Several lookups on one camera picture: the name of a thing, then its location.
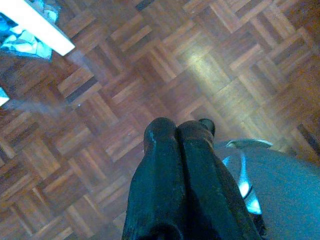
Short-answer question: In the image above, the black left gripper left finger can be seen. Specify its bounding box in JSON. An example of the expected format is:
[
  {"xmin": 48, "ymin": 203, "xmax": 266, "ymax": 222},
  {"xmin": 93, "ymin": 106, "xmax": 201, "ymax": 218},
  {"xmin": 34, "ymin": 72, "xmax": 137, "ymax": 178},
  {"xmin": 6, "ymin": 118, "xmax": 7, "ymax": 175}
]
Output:
[{"xmin": 121, "ymin": 116, "xmax": 193, "ymax": 240}]

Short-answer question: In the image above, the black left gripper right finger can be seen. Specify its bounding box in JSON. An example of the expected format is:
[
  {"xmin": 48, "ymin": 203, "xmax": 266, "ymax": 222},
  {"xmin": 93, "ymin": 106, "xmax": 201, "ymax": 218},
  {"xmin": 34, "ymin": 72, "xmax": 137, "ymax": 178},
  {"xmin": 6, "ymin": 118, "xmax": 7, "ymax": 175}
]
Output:
[{"xmin": 177, "ymin": 118, "xmax": 266, "ymax": 240}]

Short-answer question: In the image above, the white bed rail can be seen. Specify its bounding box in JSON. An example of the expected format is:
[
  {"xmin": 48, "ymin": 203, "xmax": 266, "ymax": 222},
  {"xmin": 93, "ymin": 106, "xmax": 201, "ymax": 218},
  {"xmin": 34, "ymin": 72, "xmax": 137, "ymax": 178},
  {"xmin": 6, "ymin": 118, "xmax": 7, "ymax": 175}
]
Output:
[{"xmin": 0, "ymin": 0, "xmax": 76, "ymax": 57}]

